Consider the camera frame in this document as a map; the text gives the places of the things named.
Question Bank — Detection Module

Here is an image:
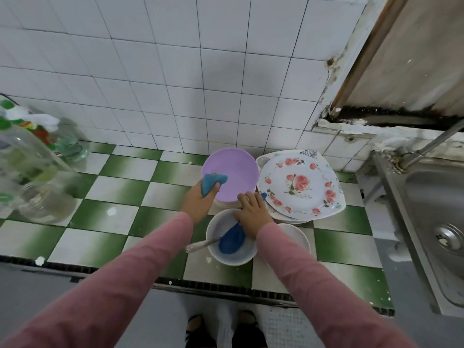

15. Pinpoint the person's leg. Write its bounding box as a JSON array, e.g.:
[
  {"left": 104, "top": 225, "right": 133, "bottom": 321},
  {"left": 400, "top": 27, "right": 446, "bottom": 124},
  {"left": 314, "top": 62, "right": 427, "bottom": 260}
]
[
  {"left": 232, "top": 309, "right": 268, "bottom": 348},
  {"left": 185, "top": 314, "right": 217, "bottom": 348}
]

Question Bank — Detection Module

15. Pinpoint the weathered wooden board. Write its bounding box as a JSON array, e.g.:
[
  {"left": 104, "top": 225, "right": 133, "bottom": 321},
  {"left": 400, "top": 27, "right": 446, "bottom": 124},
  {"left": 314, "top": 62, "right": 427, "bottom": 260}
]
[{"left": 330, "top": 0, "right": 464, "bottom": 128}]

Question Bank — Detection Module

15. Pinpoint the chrome faucet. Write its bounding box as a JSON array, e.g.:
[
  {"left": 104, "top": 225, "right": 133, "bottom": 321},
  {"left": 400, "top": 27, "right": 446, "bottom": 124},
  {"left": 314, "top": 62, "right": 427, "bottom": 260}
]
[{"left": 395, "top": 119, "right": 464, "bottom": 171}]

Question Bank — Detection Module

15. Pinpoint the person's right leg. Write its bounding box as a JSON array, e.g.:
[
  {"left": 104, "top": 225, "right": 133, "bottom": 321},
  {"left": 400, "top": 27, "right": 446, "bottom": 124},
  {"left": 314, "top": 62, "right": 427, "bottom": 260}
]
[{"left": 232, "top": 309, "right": 268, "bottom": 348}]

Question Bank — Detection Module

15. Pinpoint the green checkered tile countertop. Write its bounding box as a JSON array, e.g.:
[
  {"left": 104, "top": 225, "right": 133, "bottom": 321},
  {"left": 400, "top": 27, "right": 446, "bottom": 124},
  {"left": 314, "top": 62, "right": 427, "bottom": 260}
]
[{"left": 0, "top": 140, "right": 396, "bottom": 316}]

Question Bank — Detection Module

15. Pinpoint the stainless steel sink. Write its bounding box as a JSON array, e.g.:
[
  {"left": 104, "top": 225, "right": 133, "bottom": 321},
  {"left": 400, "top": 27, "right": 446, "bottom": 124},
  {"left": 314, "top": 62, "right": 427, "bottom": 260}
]
[{"left": 373, "top": 152, "right": 464, "bottom": 316}]

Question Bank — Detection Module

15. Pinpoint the person's right hand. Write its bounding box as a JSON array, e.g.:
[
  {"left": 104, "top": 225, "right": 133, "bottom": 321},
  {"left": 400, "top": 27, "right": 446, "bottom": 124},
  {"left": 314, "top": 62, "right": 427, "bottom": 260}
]
[{"left": 233, "top": 190, "right": 275, "bottom": 240}]

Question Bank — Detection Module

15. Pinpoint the large clear plastic bottle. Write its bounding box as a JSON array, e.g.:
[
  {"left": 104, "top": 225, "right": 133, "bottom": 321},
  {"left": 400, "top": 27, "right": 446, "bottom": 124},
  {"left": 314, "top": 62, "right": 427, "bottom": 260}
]
[{"left": 0, "top": 116, "right": 77, "bottom": 223}]

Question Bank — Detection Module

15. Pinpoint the person's left leg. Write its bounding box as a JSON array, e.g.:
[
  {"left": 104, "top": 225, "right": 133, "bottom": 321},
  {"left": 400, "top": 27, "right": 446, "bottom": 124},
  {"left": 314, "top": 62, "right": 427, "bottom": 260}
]
[{"left": 185, "top": 314, "right": 217, "bottom": 348}]

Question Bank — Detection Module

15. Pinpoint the stack of white saucers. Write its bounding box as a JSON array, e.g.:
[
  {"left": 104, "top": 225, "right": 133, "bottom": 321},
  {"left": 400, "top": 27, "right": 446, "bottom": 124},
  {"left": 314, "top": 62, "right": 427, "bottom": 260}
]
[{"left": 274, "top": 223, "right": 313, "bottom": 258}]

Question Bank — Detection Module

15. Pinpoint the person's left hand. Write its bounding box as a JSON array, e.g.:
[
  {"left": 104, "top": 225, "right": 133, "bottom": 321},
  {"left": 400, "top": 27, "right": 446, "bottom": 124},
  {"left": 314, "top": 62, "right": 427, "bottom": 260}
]
[{"left": 179, "top": 179, "right": 220, "bottom": 224}]

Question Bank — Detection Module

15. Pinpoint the white bowl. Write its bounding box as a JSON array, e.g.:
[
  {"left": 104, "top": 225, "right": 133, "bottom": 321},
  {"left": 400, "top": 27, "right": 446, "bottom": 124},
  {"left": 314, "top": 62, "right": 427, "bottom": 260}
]
[{"left": 205, "top": 208, "right": 259, "bottom": 267}]

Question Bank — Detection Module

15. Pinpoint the metal fork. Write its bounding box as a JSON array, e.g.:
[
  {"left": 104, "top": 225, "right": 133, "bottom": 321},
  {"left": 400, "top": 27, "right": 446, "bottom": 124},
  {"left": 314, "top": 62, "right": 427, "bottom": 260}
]
[{"left": 186, "top": 237, "right": 222, "bottom": 254}]

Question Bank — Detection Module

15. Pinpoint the person's right forearm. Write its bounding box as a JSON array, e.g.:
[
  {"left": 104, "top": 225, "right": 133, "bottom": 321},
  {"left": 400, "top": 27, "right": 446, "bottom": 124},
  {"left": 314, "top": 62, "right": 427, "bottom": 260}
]
[{"left": 255, "top": 222, "right": 418, "bottom": 348}]

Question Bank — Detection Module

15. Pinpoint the blue rice paddle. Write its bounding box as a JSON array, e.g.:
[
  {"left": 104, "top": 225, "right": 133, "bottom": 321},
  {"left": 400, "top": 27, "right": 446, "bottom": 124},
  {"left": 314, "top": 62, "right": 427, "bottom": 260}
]
[{"left": 218, "top": 222, "right": 246, "bottom": 256}]

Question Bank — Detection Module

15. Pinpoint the floral plate stack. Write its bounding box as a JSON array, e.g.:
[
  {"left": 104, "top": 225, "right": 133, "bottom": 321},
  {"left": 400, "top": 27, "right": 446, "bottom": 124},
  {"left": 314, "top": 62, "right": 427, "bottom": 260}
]
[{"left": 255, "top": 150, "right": 348, "bottom": 224}]

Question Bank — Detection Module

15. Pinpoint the purple plastic bowl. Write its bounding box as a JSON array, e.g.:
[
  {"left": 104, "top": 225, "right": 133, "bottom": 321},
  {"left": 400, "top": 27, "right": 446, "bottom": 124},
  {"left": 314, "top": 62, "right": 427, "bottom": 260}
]
[{"left": 201, "top": 147, "right": 261, "bottom": 203}]

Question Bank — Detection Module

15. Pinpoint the blue cleaning cloth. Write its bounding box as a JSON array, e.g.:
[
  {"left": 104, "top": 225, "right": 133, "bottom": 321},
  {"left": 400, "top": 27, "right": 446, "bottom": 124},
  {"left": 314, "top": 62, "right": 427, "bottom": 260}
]
[{"left": 201, "top": 172, "right": 229, "bottom": 198}]

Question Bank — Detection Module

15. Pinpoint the person's left forearm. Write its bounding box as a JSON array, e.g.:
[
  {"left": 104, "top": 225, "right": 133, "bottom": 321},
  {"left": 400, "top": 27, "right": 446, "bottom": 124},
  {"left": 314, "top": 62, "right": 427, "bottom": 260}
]
[{"left": 0, "top": 211, "right": 195, "bottom": 348}]

